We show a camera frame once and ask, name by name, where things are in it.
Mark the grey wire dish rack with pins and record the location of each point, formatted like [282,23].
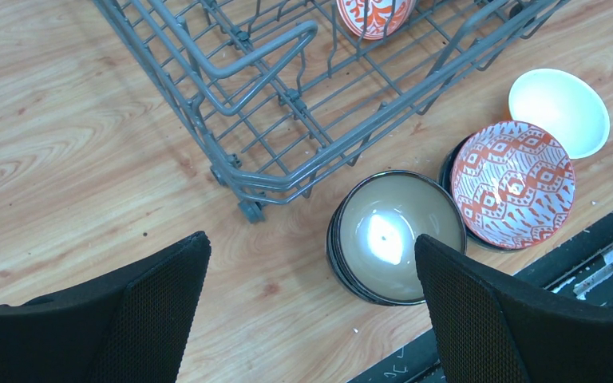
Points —
[281,94]

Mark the orange floral pattern bowl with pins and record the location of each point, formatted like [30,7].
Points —
[376,19]

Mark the orange bowl white inside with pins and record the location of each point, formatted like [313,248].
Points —
[563,105]

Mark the orange geometric pattern bowl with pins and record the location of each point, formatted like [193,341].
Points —
[513,184]

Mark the black bowl beige inside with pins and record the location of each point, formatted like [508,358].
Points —
[372,233]

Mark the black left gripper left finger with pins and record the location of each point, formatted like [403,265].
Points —
[129,325]

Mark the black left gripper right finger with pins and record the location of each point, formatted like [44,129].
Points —
[493,327]

